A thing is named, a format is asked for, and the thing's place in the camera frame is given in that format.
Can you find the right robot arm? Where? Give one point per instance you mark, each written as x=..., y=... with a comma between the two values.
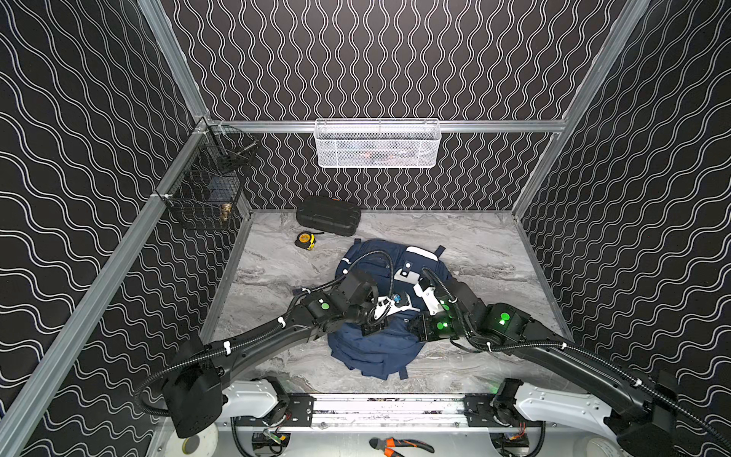
x=637, y=412

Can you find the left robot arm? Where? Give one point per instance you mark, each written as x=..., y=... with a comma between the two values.
x=191, y=390

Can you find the white tape roll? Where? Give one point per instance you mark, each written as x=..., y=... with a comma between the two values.
x=203, y=444

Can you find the black wire basket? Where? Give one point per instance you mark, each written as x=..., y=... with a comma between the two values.
x=207, y=192

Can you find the black zippered case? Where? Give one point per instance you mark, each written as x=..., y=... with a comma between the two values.
x=329, y=215

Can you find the orange handled pliers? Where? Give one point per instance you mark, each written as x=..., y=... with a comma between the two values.
x=390, y=446

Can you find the yellow black tape measure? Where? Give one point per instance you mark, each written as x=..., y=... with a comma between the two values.
x=306, y=240

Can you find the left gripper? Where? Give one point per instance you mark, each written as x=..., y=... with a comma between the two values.
x=374, y=319

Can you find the navy blue backpack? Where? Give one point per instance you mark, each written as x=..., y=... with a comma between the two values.
x=395, y=268

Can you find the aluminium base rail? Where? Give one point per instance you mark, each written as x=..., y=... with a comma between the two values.
x=388, y=411

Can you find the white roll right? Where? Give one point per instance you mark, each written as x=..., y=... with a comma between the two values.
x=597, y=447

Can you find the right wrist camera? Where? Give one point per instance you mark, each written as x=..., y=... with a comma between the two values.
x=427, y=293

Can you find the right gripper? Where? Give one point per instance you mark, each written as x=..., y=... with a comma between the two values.
x=424, y=329

